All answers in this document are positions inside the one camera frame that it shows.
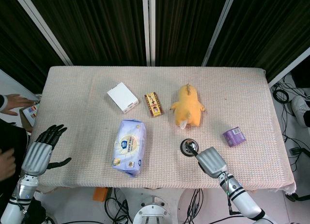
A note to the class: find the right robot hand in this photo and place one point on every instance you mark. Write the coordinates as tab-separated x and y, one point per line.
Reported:
212	162

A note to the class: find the person's hand with dark sleeve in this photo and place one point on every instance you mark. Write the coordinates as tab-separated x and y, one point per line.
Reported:
14	104

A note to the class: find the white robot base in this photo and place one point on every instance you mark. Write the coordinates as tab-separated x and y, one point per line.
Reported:
152	210

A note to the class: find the person's hand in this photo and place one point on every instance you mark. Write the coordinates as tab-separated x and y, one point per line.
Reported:
6	164

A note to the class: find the purple small packet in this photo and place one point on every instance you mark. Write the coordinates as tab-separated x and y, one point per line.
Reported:
233	135

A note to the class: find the brown yellow small box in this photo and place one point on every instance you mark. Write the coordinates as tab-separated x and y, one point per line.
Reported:
153	104

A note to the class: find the black power adapter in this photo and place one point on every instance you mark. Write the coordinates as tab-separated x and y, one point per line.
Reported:
296	151

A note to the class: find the yellow plush toy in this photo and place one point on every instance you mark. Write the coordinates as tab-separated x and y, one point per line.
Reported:
187	107

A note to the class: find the pink woven tablecloth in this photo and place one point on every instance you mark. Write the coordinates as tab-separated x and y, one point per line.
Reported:
157	127

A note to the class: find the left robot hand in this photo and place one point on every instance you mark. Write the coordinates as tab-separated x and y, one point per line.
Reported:
38	153

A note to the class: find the orange box under table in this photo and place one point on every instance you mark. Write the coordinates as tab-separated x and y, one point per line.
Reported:
100	194

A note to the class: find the white sneaker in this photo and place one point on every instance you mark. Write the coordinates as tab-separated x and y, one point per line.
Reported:
300	108

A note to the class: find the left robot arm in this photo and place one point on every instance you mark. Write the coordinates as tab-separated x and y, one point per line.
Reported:
20	197

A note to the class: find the cardboard box with colourful cards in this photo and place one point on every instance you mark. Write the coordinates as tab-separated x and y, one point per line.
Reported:
30	113

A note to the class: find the lavender tissue pack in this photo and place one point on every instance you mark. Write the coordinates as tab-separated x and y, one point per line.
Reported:
129	146

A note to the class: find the white cardboard box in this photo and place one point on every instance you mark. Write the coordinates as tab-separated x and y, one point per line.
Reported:
122	98

